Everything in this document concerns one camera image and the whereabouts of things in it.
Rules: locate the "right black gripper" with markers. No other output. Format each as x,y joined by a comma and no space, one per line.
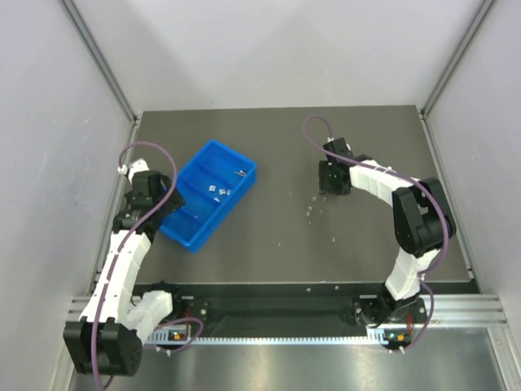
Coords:
326,184

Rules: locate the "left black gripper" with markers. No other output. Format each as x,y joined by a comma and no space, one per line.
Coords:
172,197

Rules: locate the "blue plastic compartment bin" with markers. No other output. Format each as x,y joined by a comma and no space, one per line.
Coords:
214,164

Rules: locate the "silver screw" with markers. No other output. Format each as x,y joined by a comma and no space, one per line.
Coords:
241,172

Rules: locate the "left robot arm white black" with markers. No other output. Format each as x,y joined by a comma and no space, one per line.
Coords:
108,337

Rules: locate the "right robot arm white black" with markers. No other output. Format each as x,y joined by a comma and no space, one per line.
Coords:
422,219

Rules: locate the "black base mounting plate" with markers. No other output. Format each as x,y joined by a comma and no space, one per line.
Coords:
351,310

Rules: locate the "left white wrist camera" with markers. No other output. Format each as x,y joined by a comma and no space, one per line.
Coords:
135,167

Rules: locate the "grey slotted cable duct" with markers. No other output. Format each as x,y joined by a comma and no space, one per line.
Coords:
377,336

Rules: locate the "aluminium frame rail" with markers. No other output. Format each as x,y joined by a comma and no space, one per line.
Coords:
467,311

